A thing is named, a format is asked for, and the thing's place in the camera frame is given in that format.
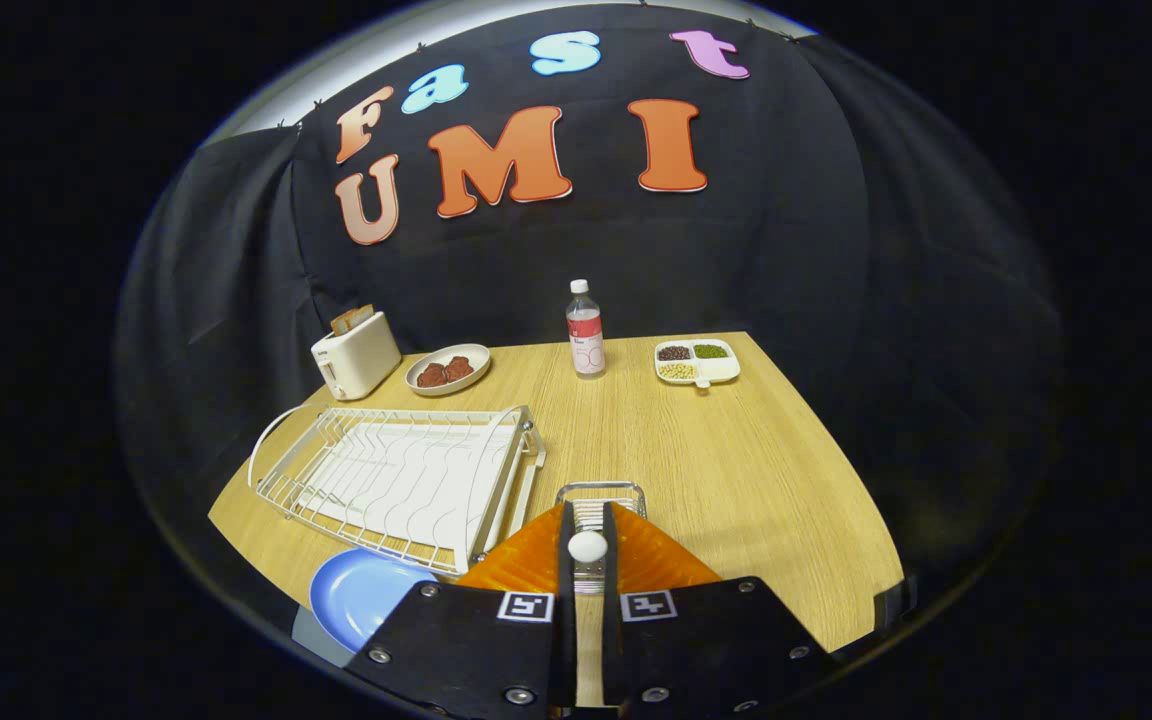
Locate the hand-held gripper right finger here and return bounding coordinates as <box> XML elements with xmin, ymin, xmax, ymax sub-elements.
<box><xmin>601</xmin><ymin>502</ymin><xmax>842</xmax><ymax>720</ymax></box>

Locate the white plastic drain tray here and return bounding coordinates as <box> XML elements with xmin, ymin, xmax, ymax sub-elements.
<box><xmin>311</xmin><ymin>420</ymin><xmax>527</xmax><ymax>561</ymax></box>

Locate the beige round plate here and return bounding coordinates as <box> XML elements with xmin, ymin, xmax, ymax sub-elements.
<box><xmin>405</xmin><ymin>343</ymin><xmax>492</xmax><ymax>398</ymax></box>

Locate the blue plate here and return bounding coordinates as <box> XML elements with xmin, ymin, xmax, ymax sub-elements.
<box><xmin>309</xmin><ymin>547</ymin><xmax>439</xmax><ymax>653</ymax></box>

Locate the clear water bottle red label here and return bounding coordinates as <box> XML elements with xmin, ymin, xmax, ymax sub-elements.
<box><xmin>566</xmin><ymin>279</ymin><xmax>606</xmax><ymax>380</ymax></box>

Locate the black backdrop cloth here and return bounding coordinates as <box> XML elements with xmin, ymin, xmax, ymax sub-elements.
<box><xmin>116</xmin><ymin>5</ymin><xmax>1062</xmax><ymax>641</ymax></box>

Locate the small metal wire basket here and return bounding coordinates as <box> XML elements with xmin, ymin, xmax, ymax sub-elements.
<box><xmin>554</xmin><ymin>481</ymin><xmax>649</xmax><ymax>596</ymax></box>

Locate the white toaster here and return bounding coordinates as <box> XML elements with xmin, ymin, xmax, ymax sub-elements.
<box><xmin>311</xmin><ymin>311</ymin><xmax>403</xmax><ymax>402</ymax></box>

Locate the white wire dish rack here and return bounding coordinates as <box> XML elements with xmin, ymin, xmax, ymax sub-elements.
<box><xmin>248</xmin><ymin>403</ymin><xmax>548</xmax><ymax>578</ymax></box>

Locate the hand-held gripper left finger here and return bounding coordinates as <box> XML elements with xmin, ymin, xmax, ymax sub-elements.
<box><xmin>344</xmin><ymin>502</ymin><xmax>578</xmax><ymax>720</ymax></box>

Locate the white divided dish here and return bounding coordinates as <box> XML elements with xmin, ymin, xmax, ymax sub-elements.
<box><xmin>654</xmin><ymin>338</ymin><xmax>742</xmax><ymax>389</ymax></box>

